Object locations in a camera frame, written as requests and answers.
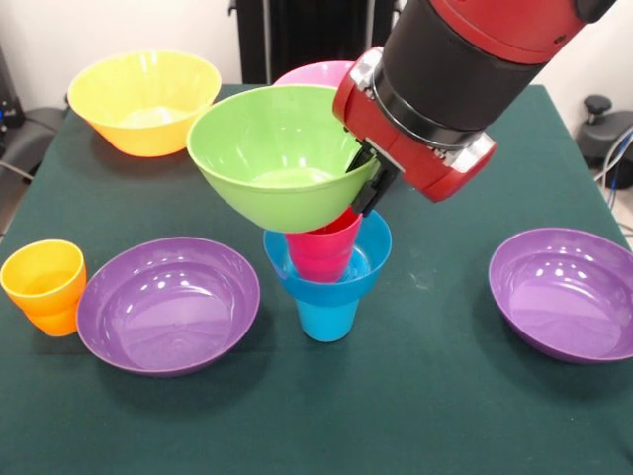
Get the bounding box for shallow purple plastic bowl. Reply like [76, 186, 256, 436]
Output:
[75, 237, 262, 379]
[488, 227, 633, 366]

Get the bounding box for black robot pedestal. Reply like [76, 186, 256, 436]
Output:
[227, 0, 409, 85]

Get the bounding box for large orange plastic bowl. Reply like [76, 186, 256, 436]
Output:
[66, 48, 223, 158]

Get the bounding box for light blue cable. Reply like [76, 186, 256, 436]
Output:
[592, 126, 633, 187]

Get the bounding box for black grey chair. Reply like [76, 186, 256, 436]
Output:
[0, 106, 68, 180]

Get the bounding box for red plastic cup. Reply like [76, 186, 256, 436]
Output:
[284, 207, 365, 284]

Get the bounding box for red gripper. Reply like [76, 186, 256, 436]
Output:
[331, 47, 498, 219]

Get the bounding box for small blue plastic bowl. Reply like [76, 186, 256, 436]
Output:
[262, 209, 394, 304]

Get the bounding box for black stand with knob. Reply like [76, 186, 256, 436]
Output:
[576, 95, 633, 169]

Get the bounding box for dark green tablecloth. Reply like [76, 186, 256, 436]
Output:
[0, 82, 633, 475]

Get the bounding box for black equipment box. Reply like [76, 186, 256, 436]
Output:
[0, 47, 26, 131]

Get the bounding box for orange plastic cup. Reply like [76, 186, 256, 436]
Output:
[0, 239, 88, 338]

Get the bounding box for large pink plastic bowl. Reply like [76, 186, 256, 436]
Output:
[272, 59, 357, 88]

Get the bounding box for green plastic bowl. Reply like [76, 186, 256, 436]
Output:
[186, 84, 382, 235]

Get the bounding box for blue plastic cup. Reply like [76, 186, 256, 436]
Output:
[295, 296, 361, 343]

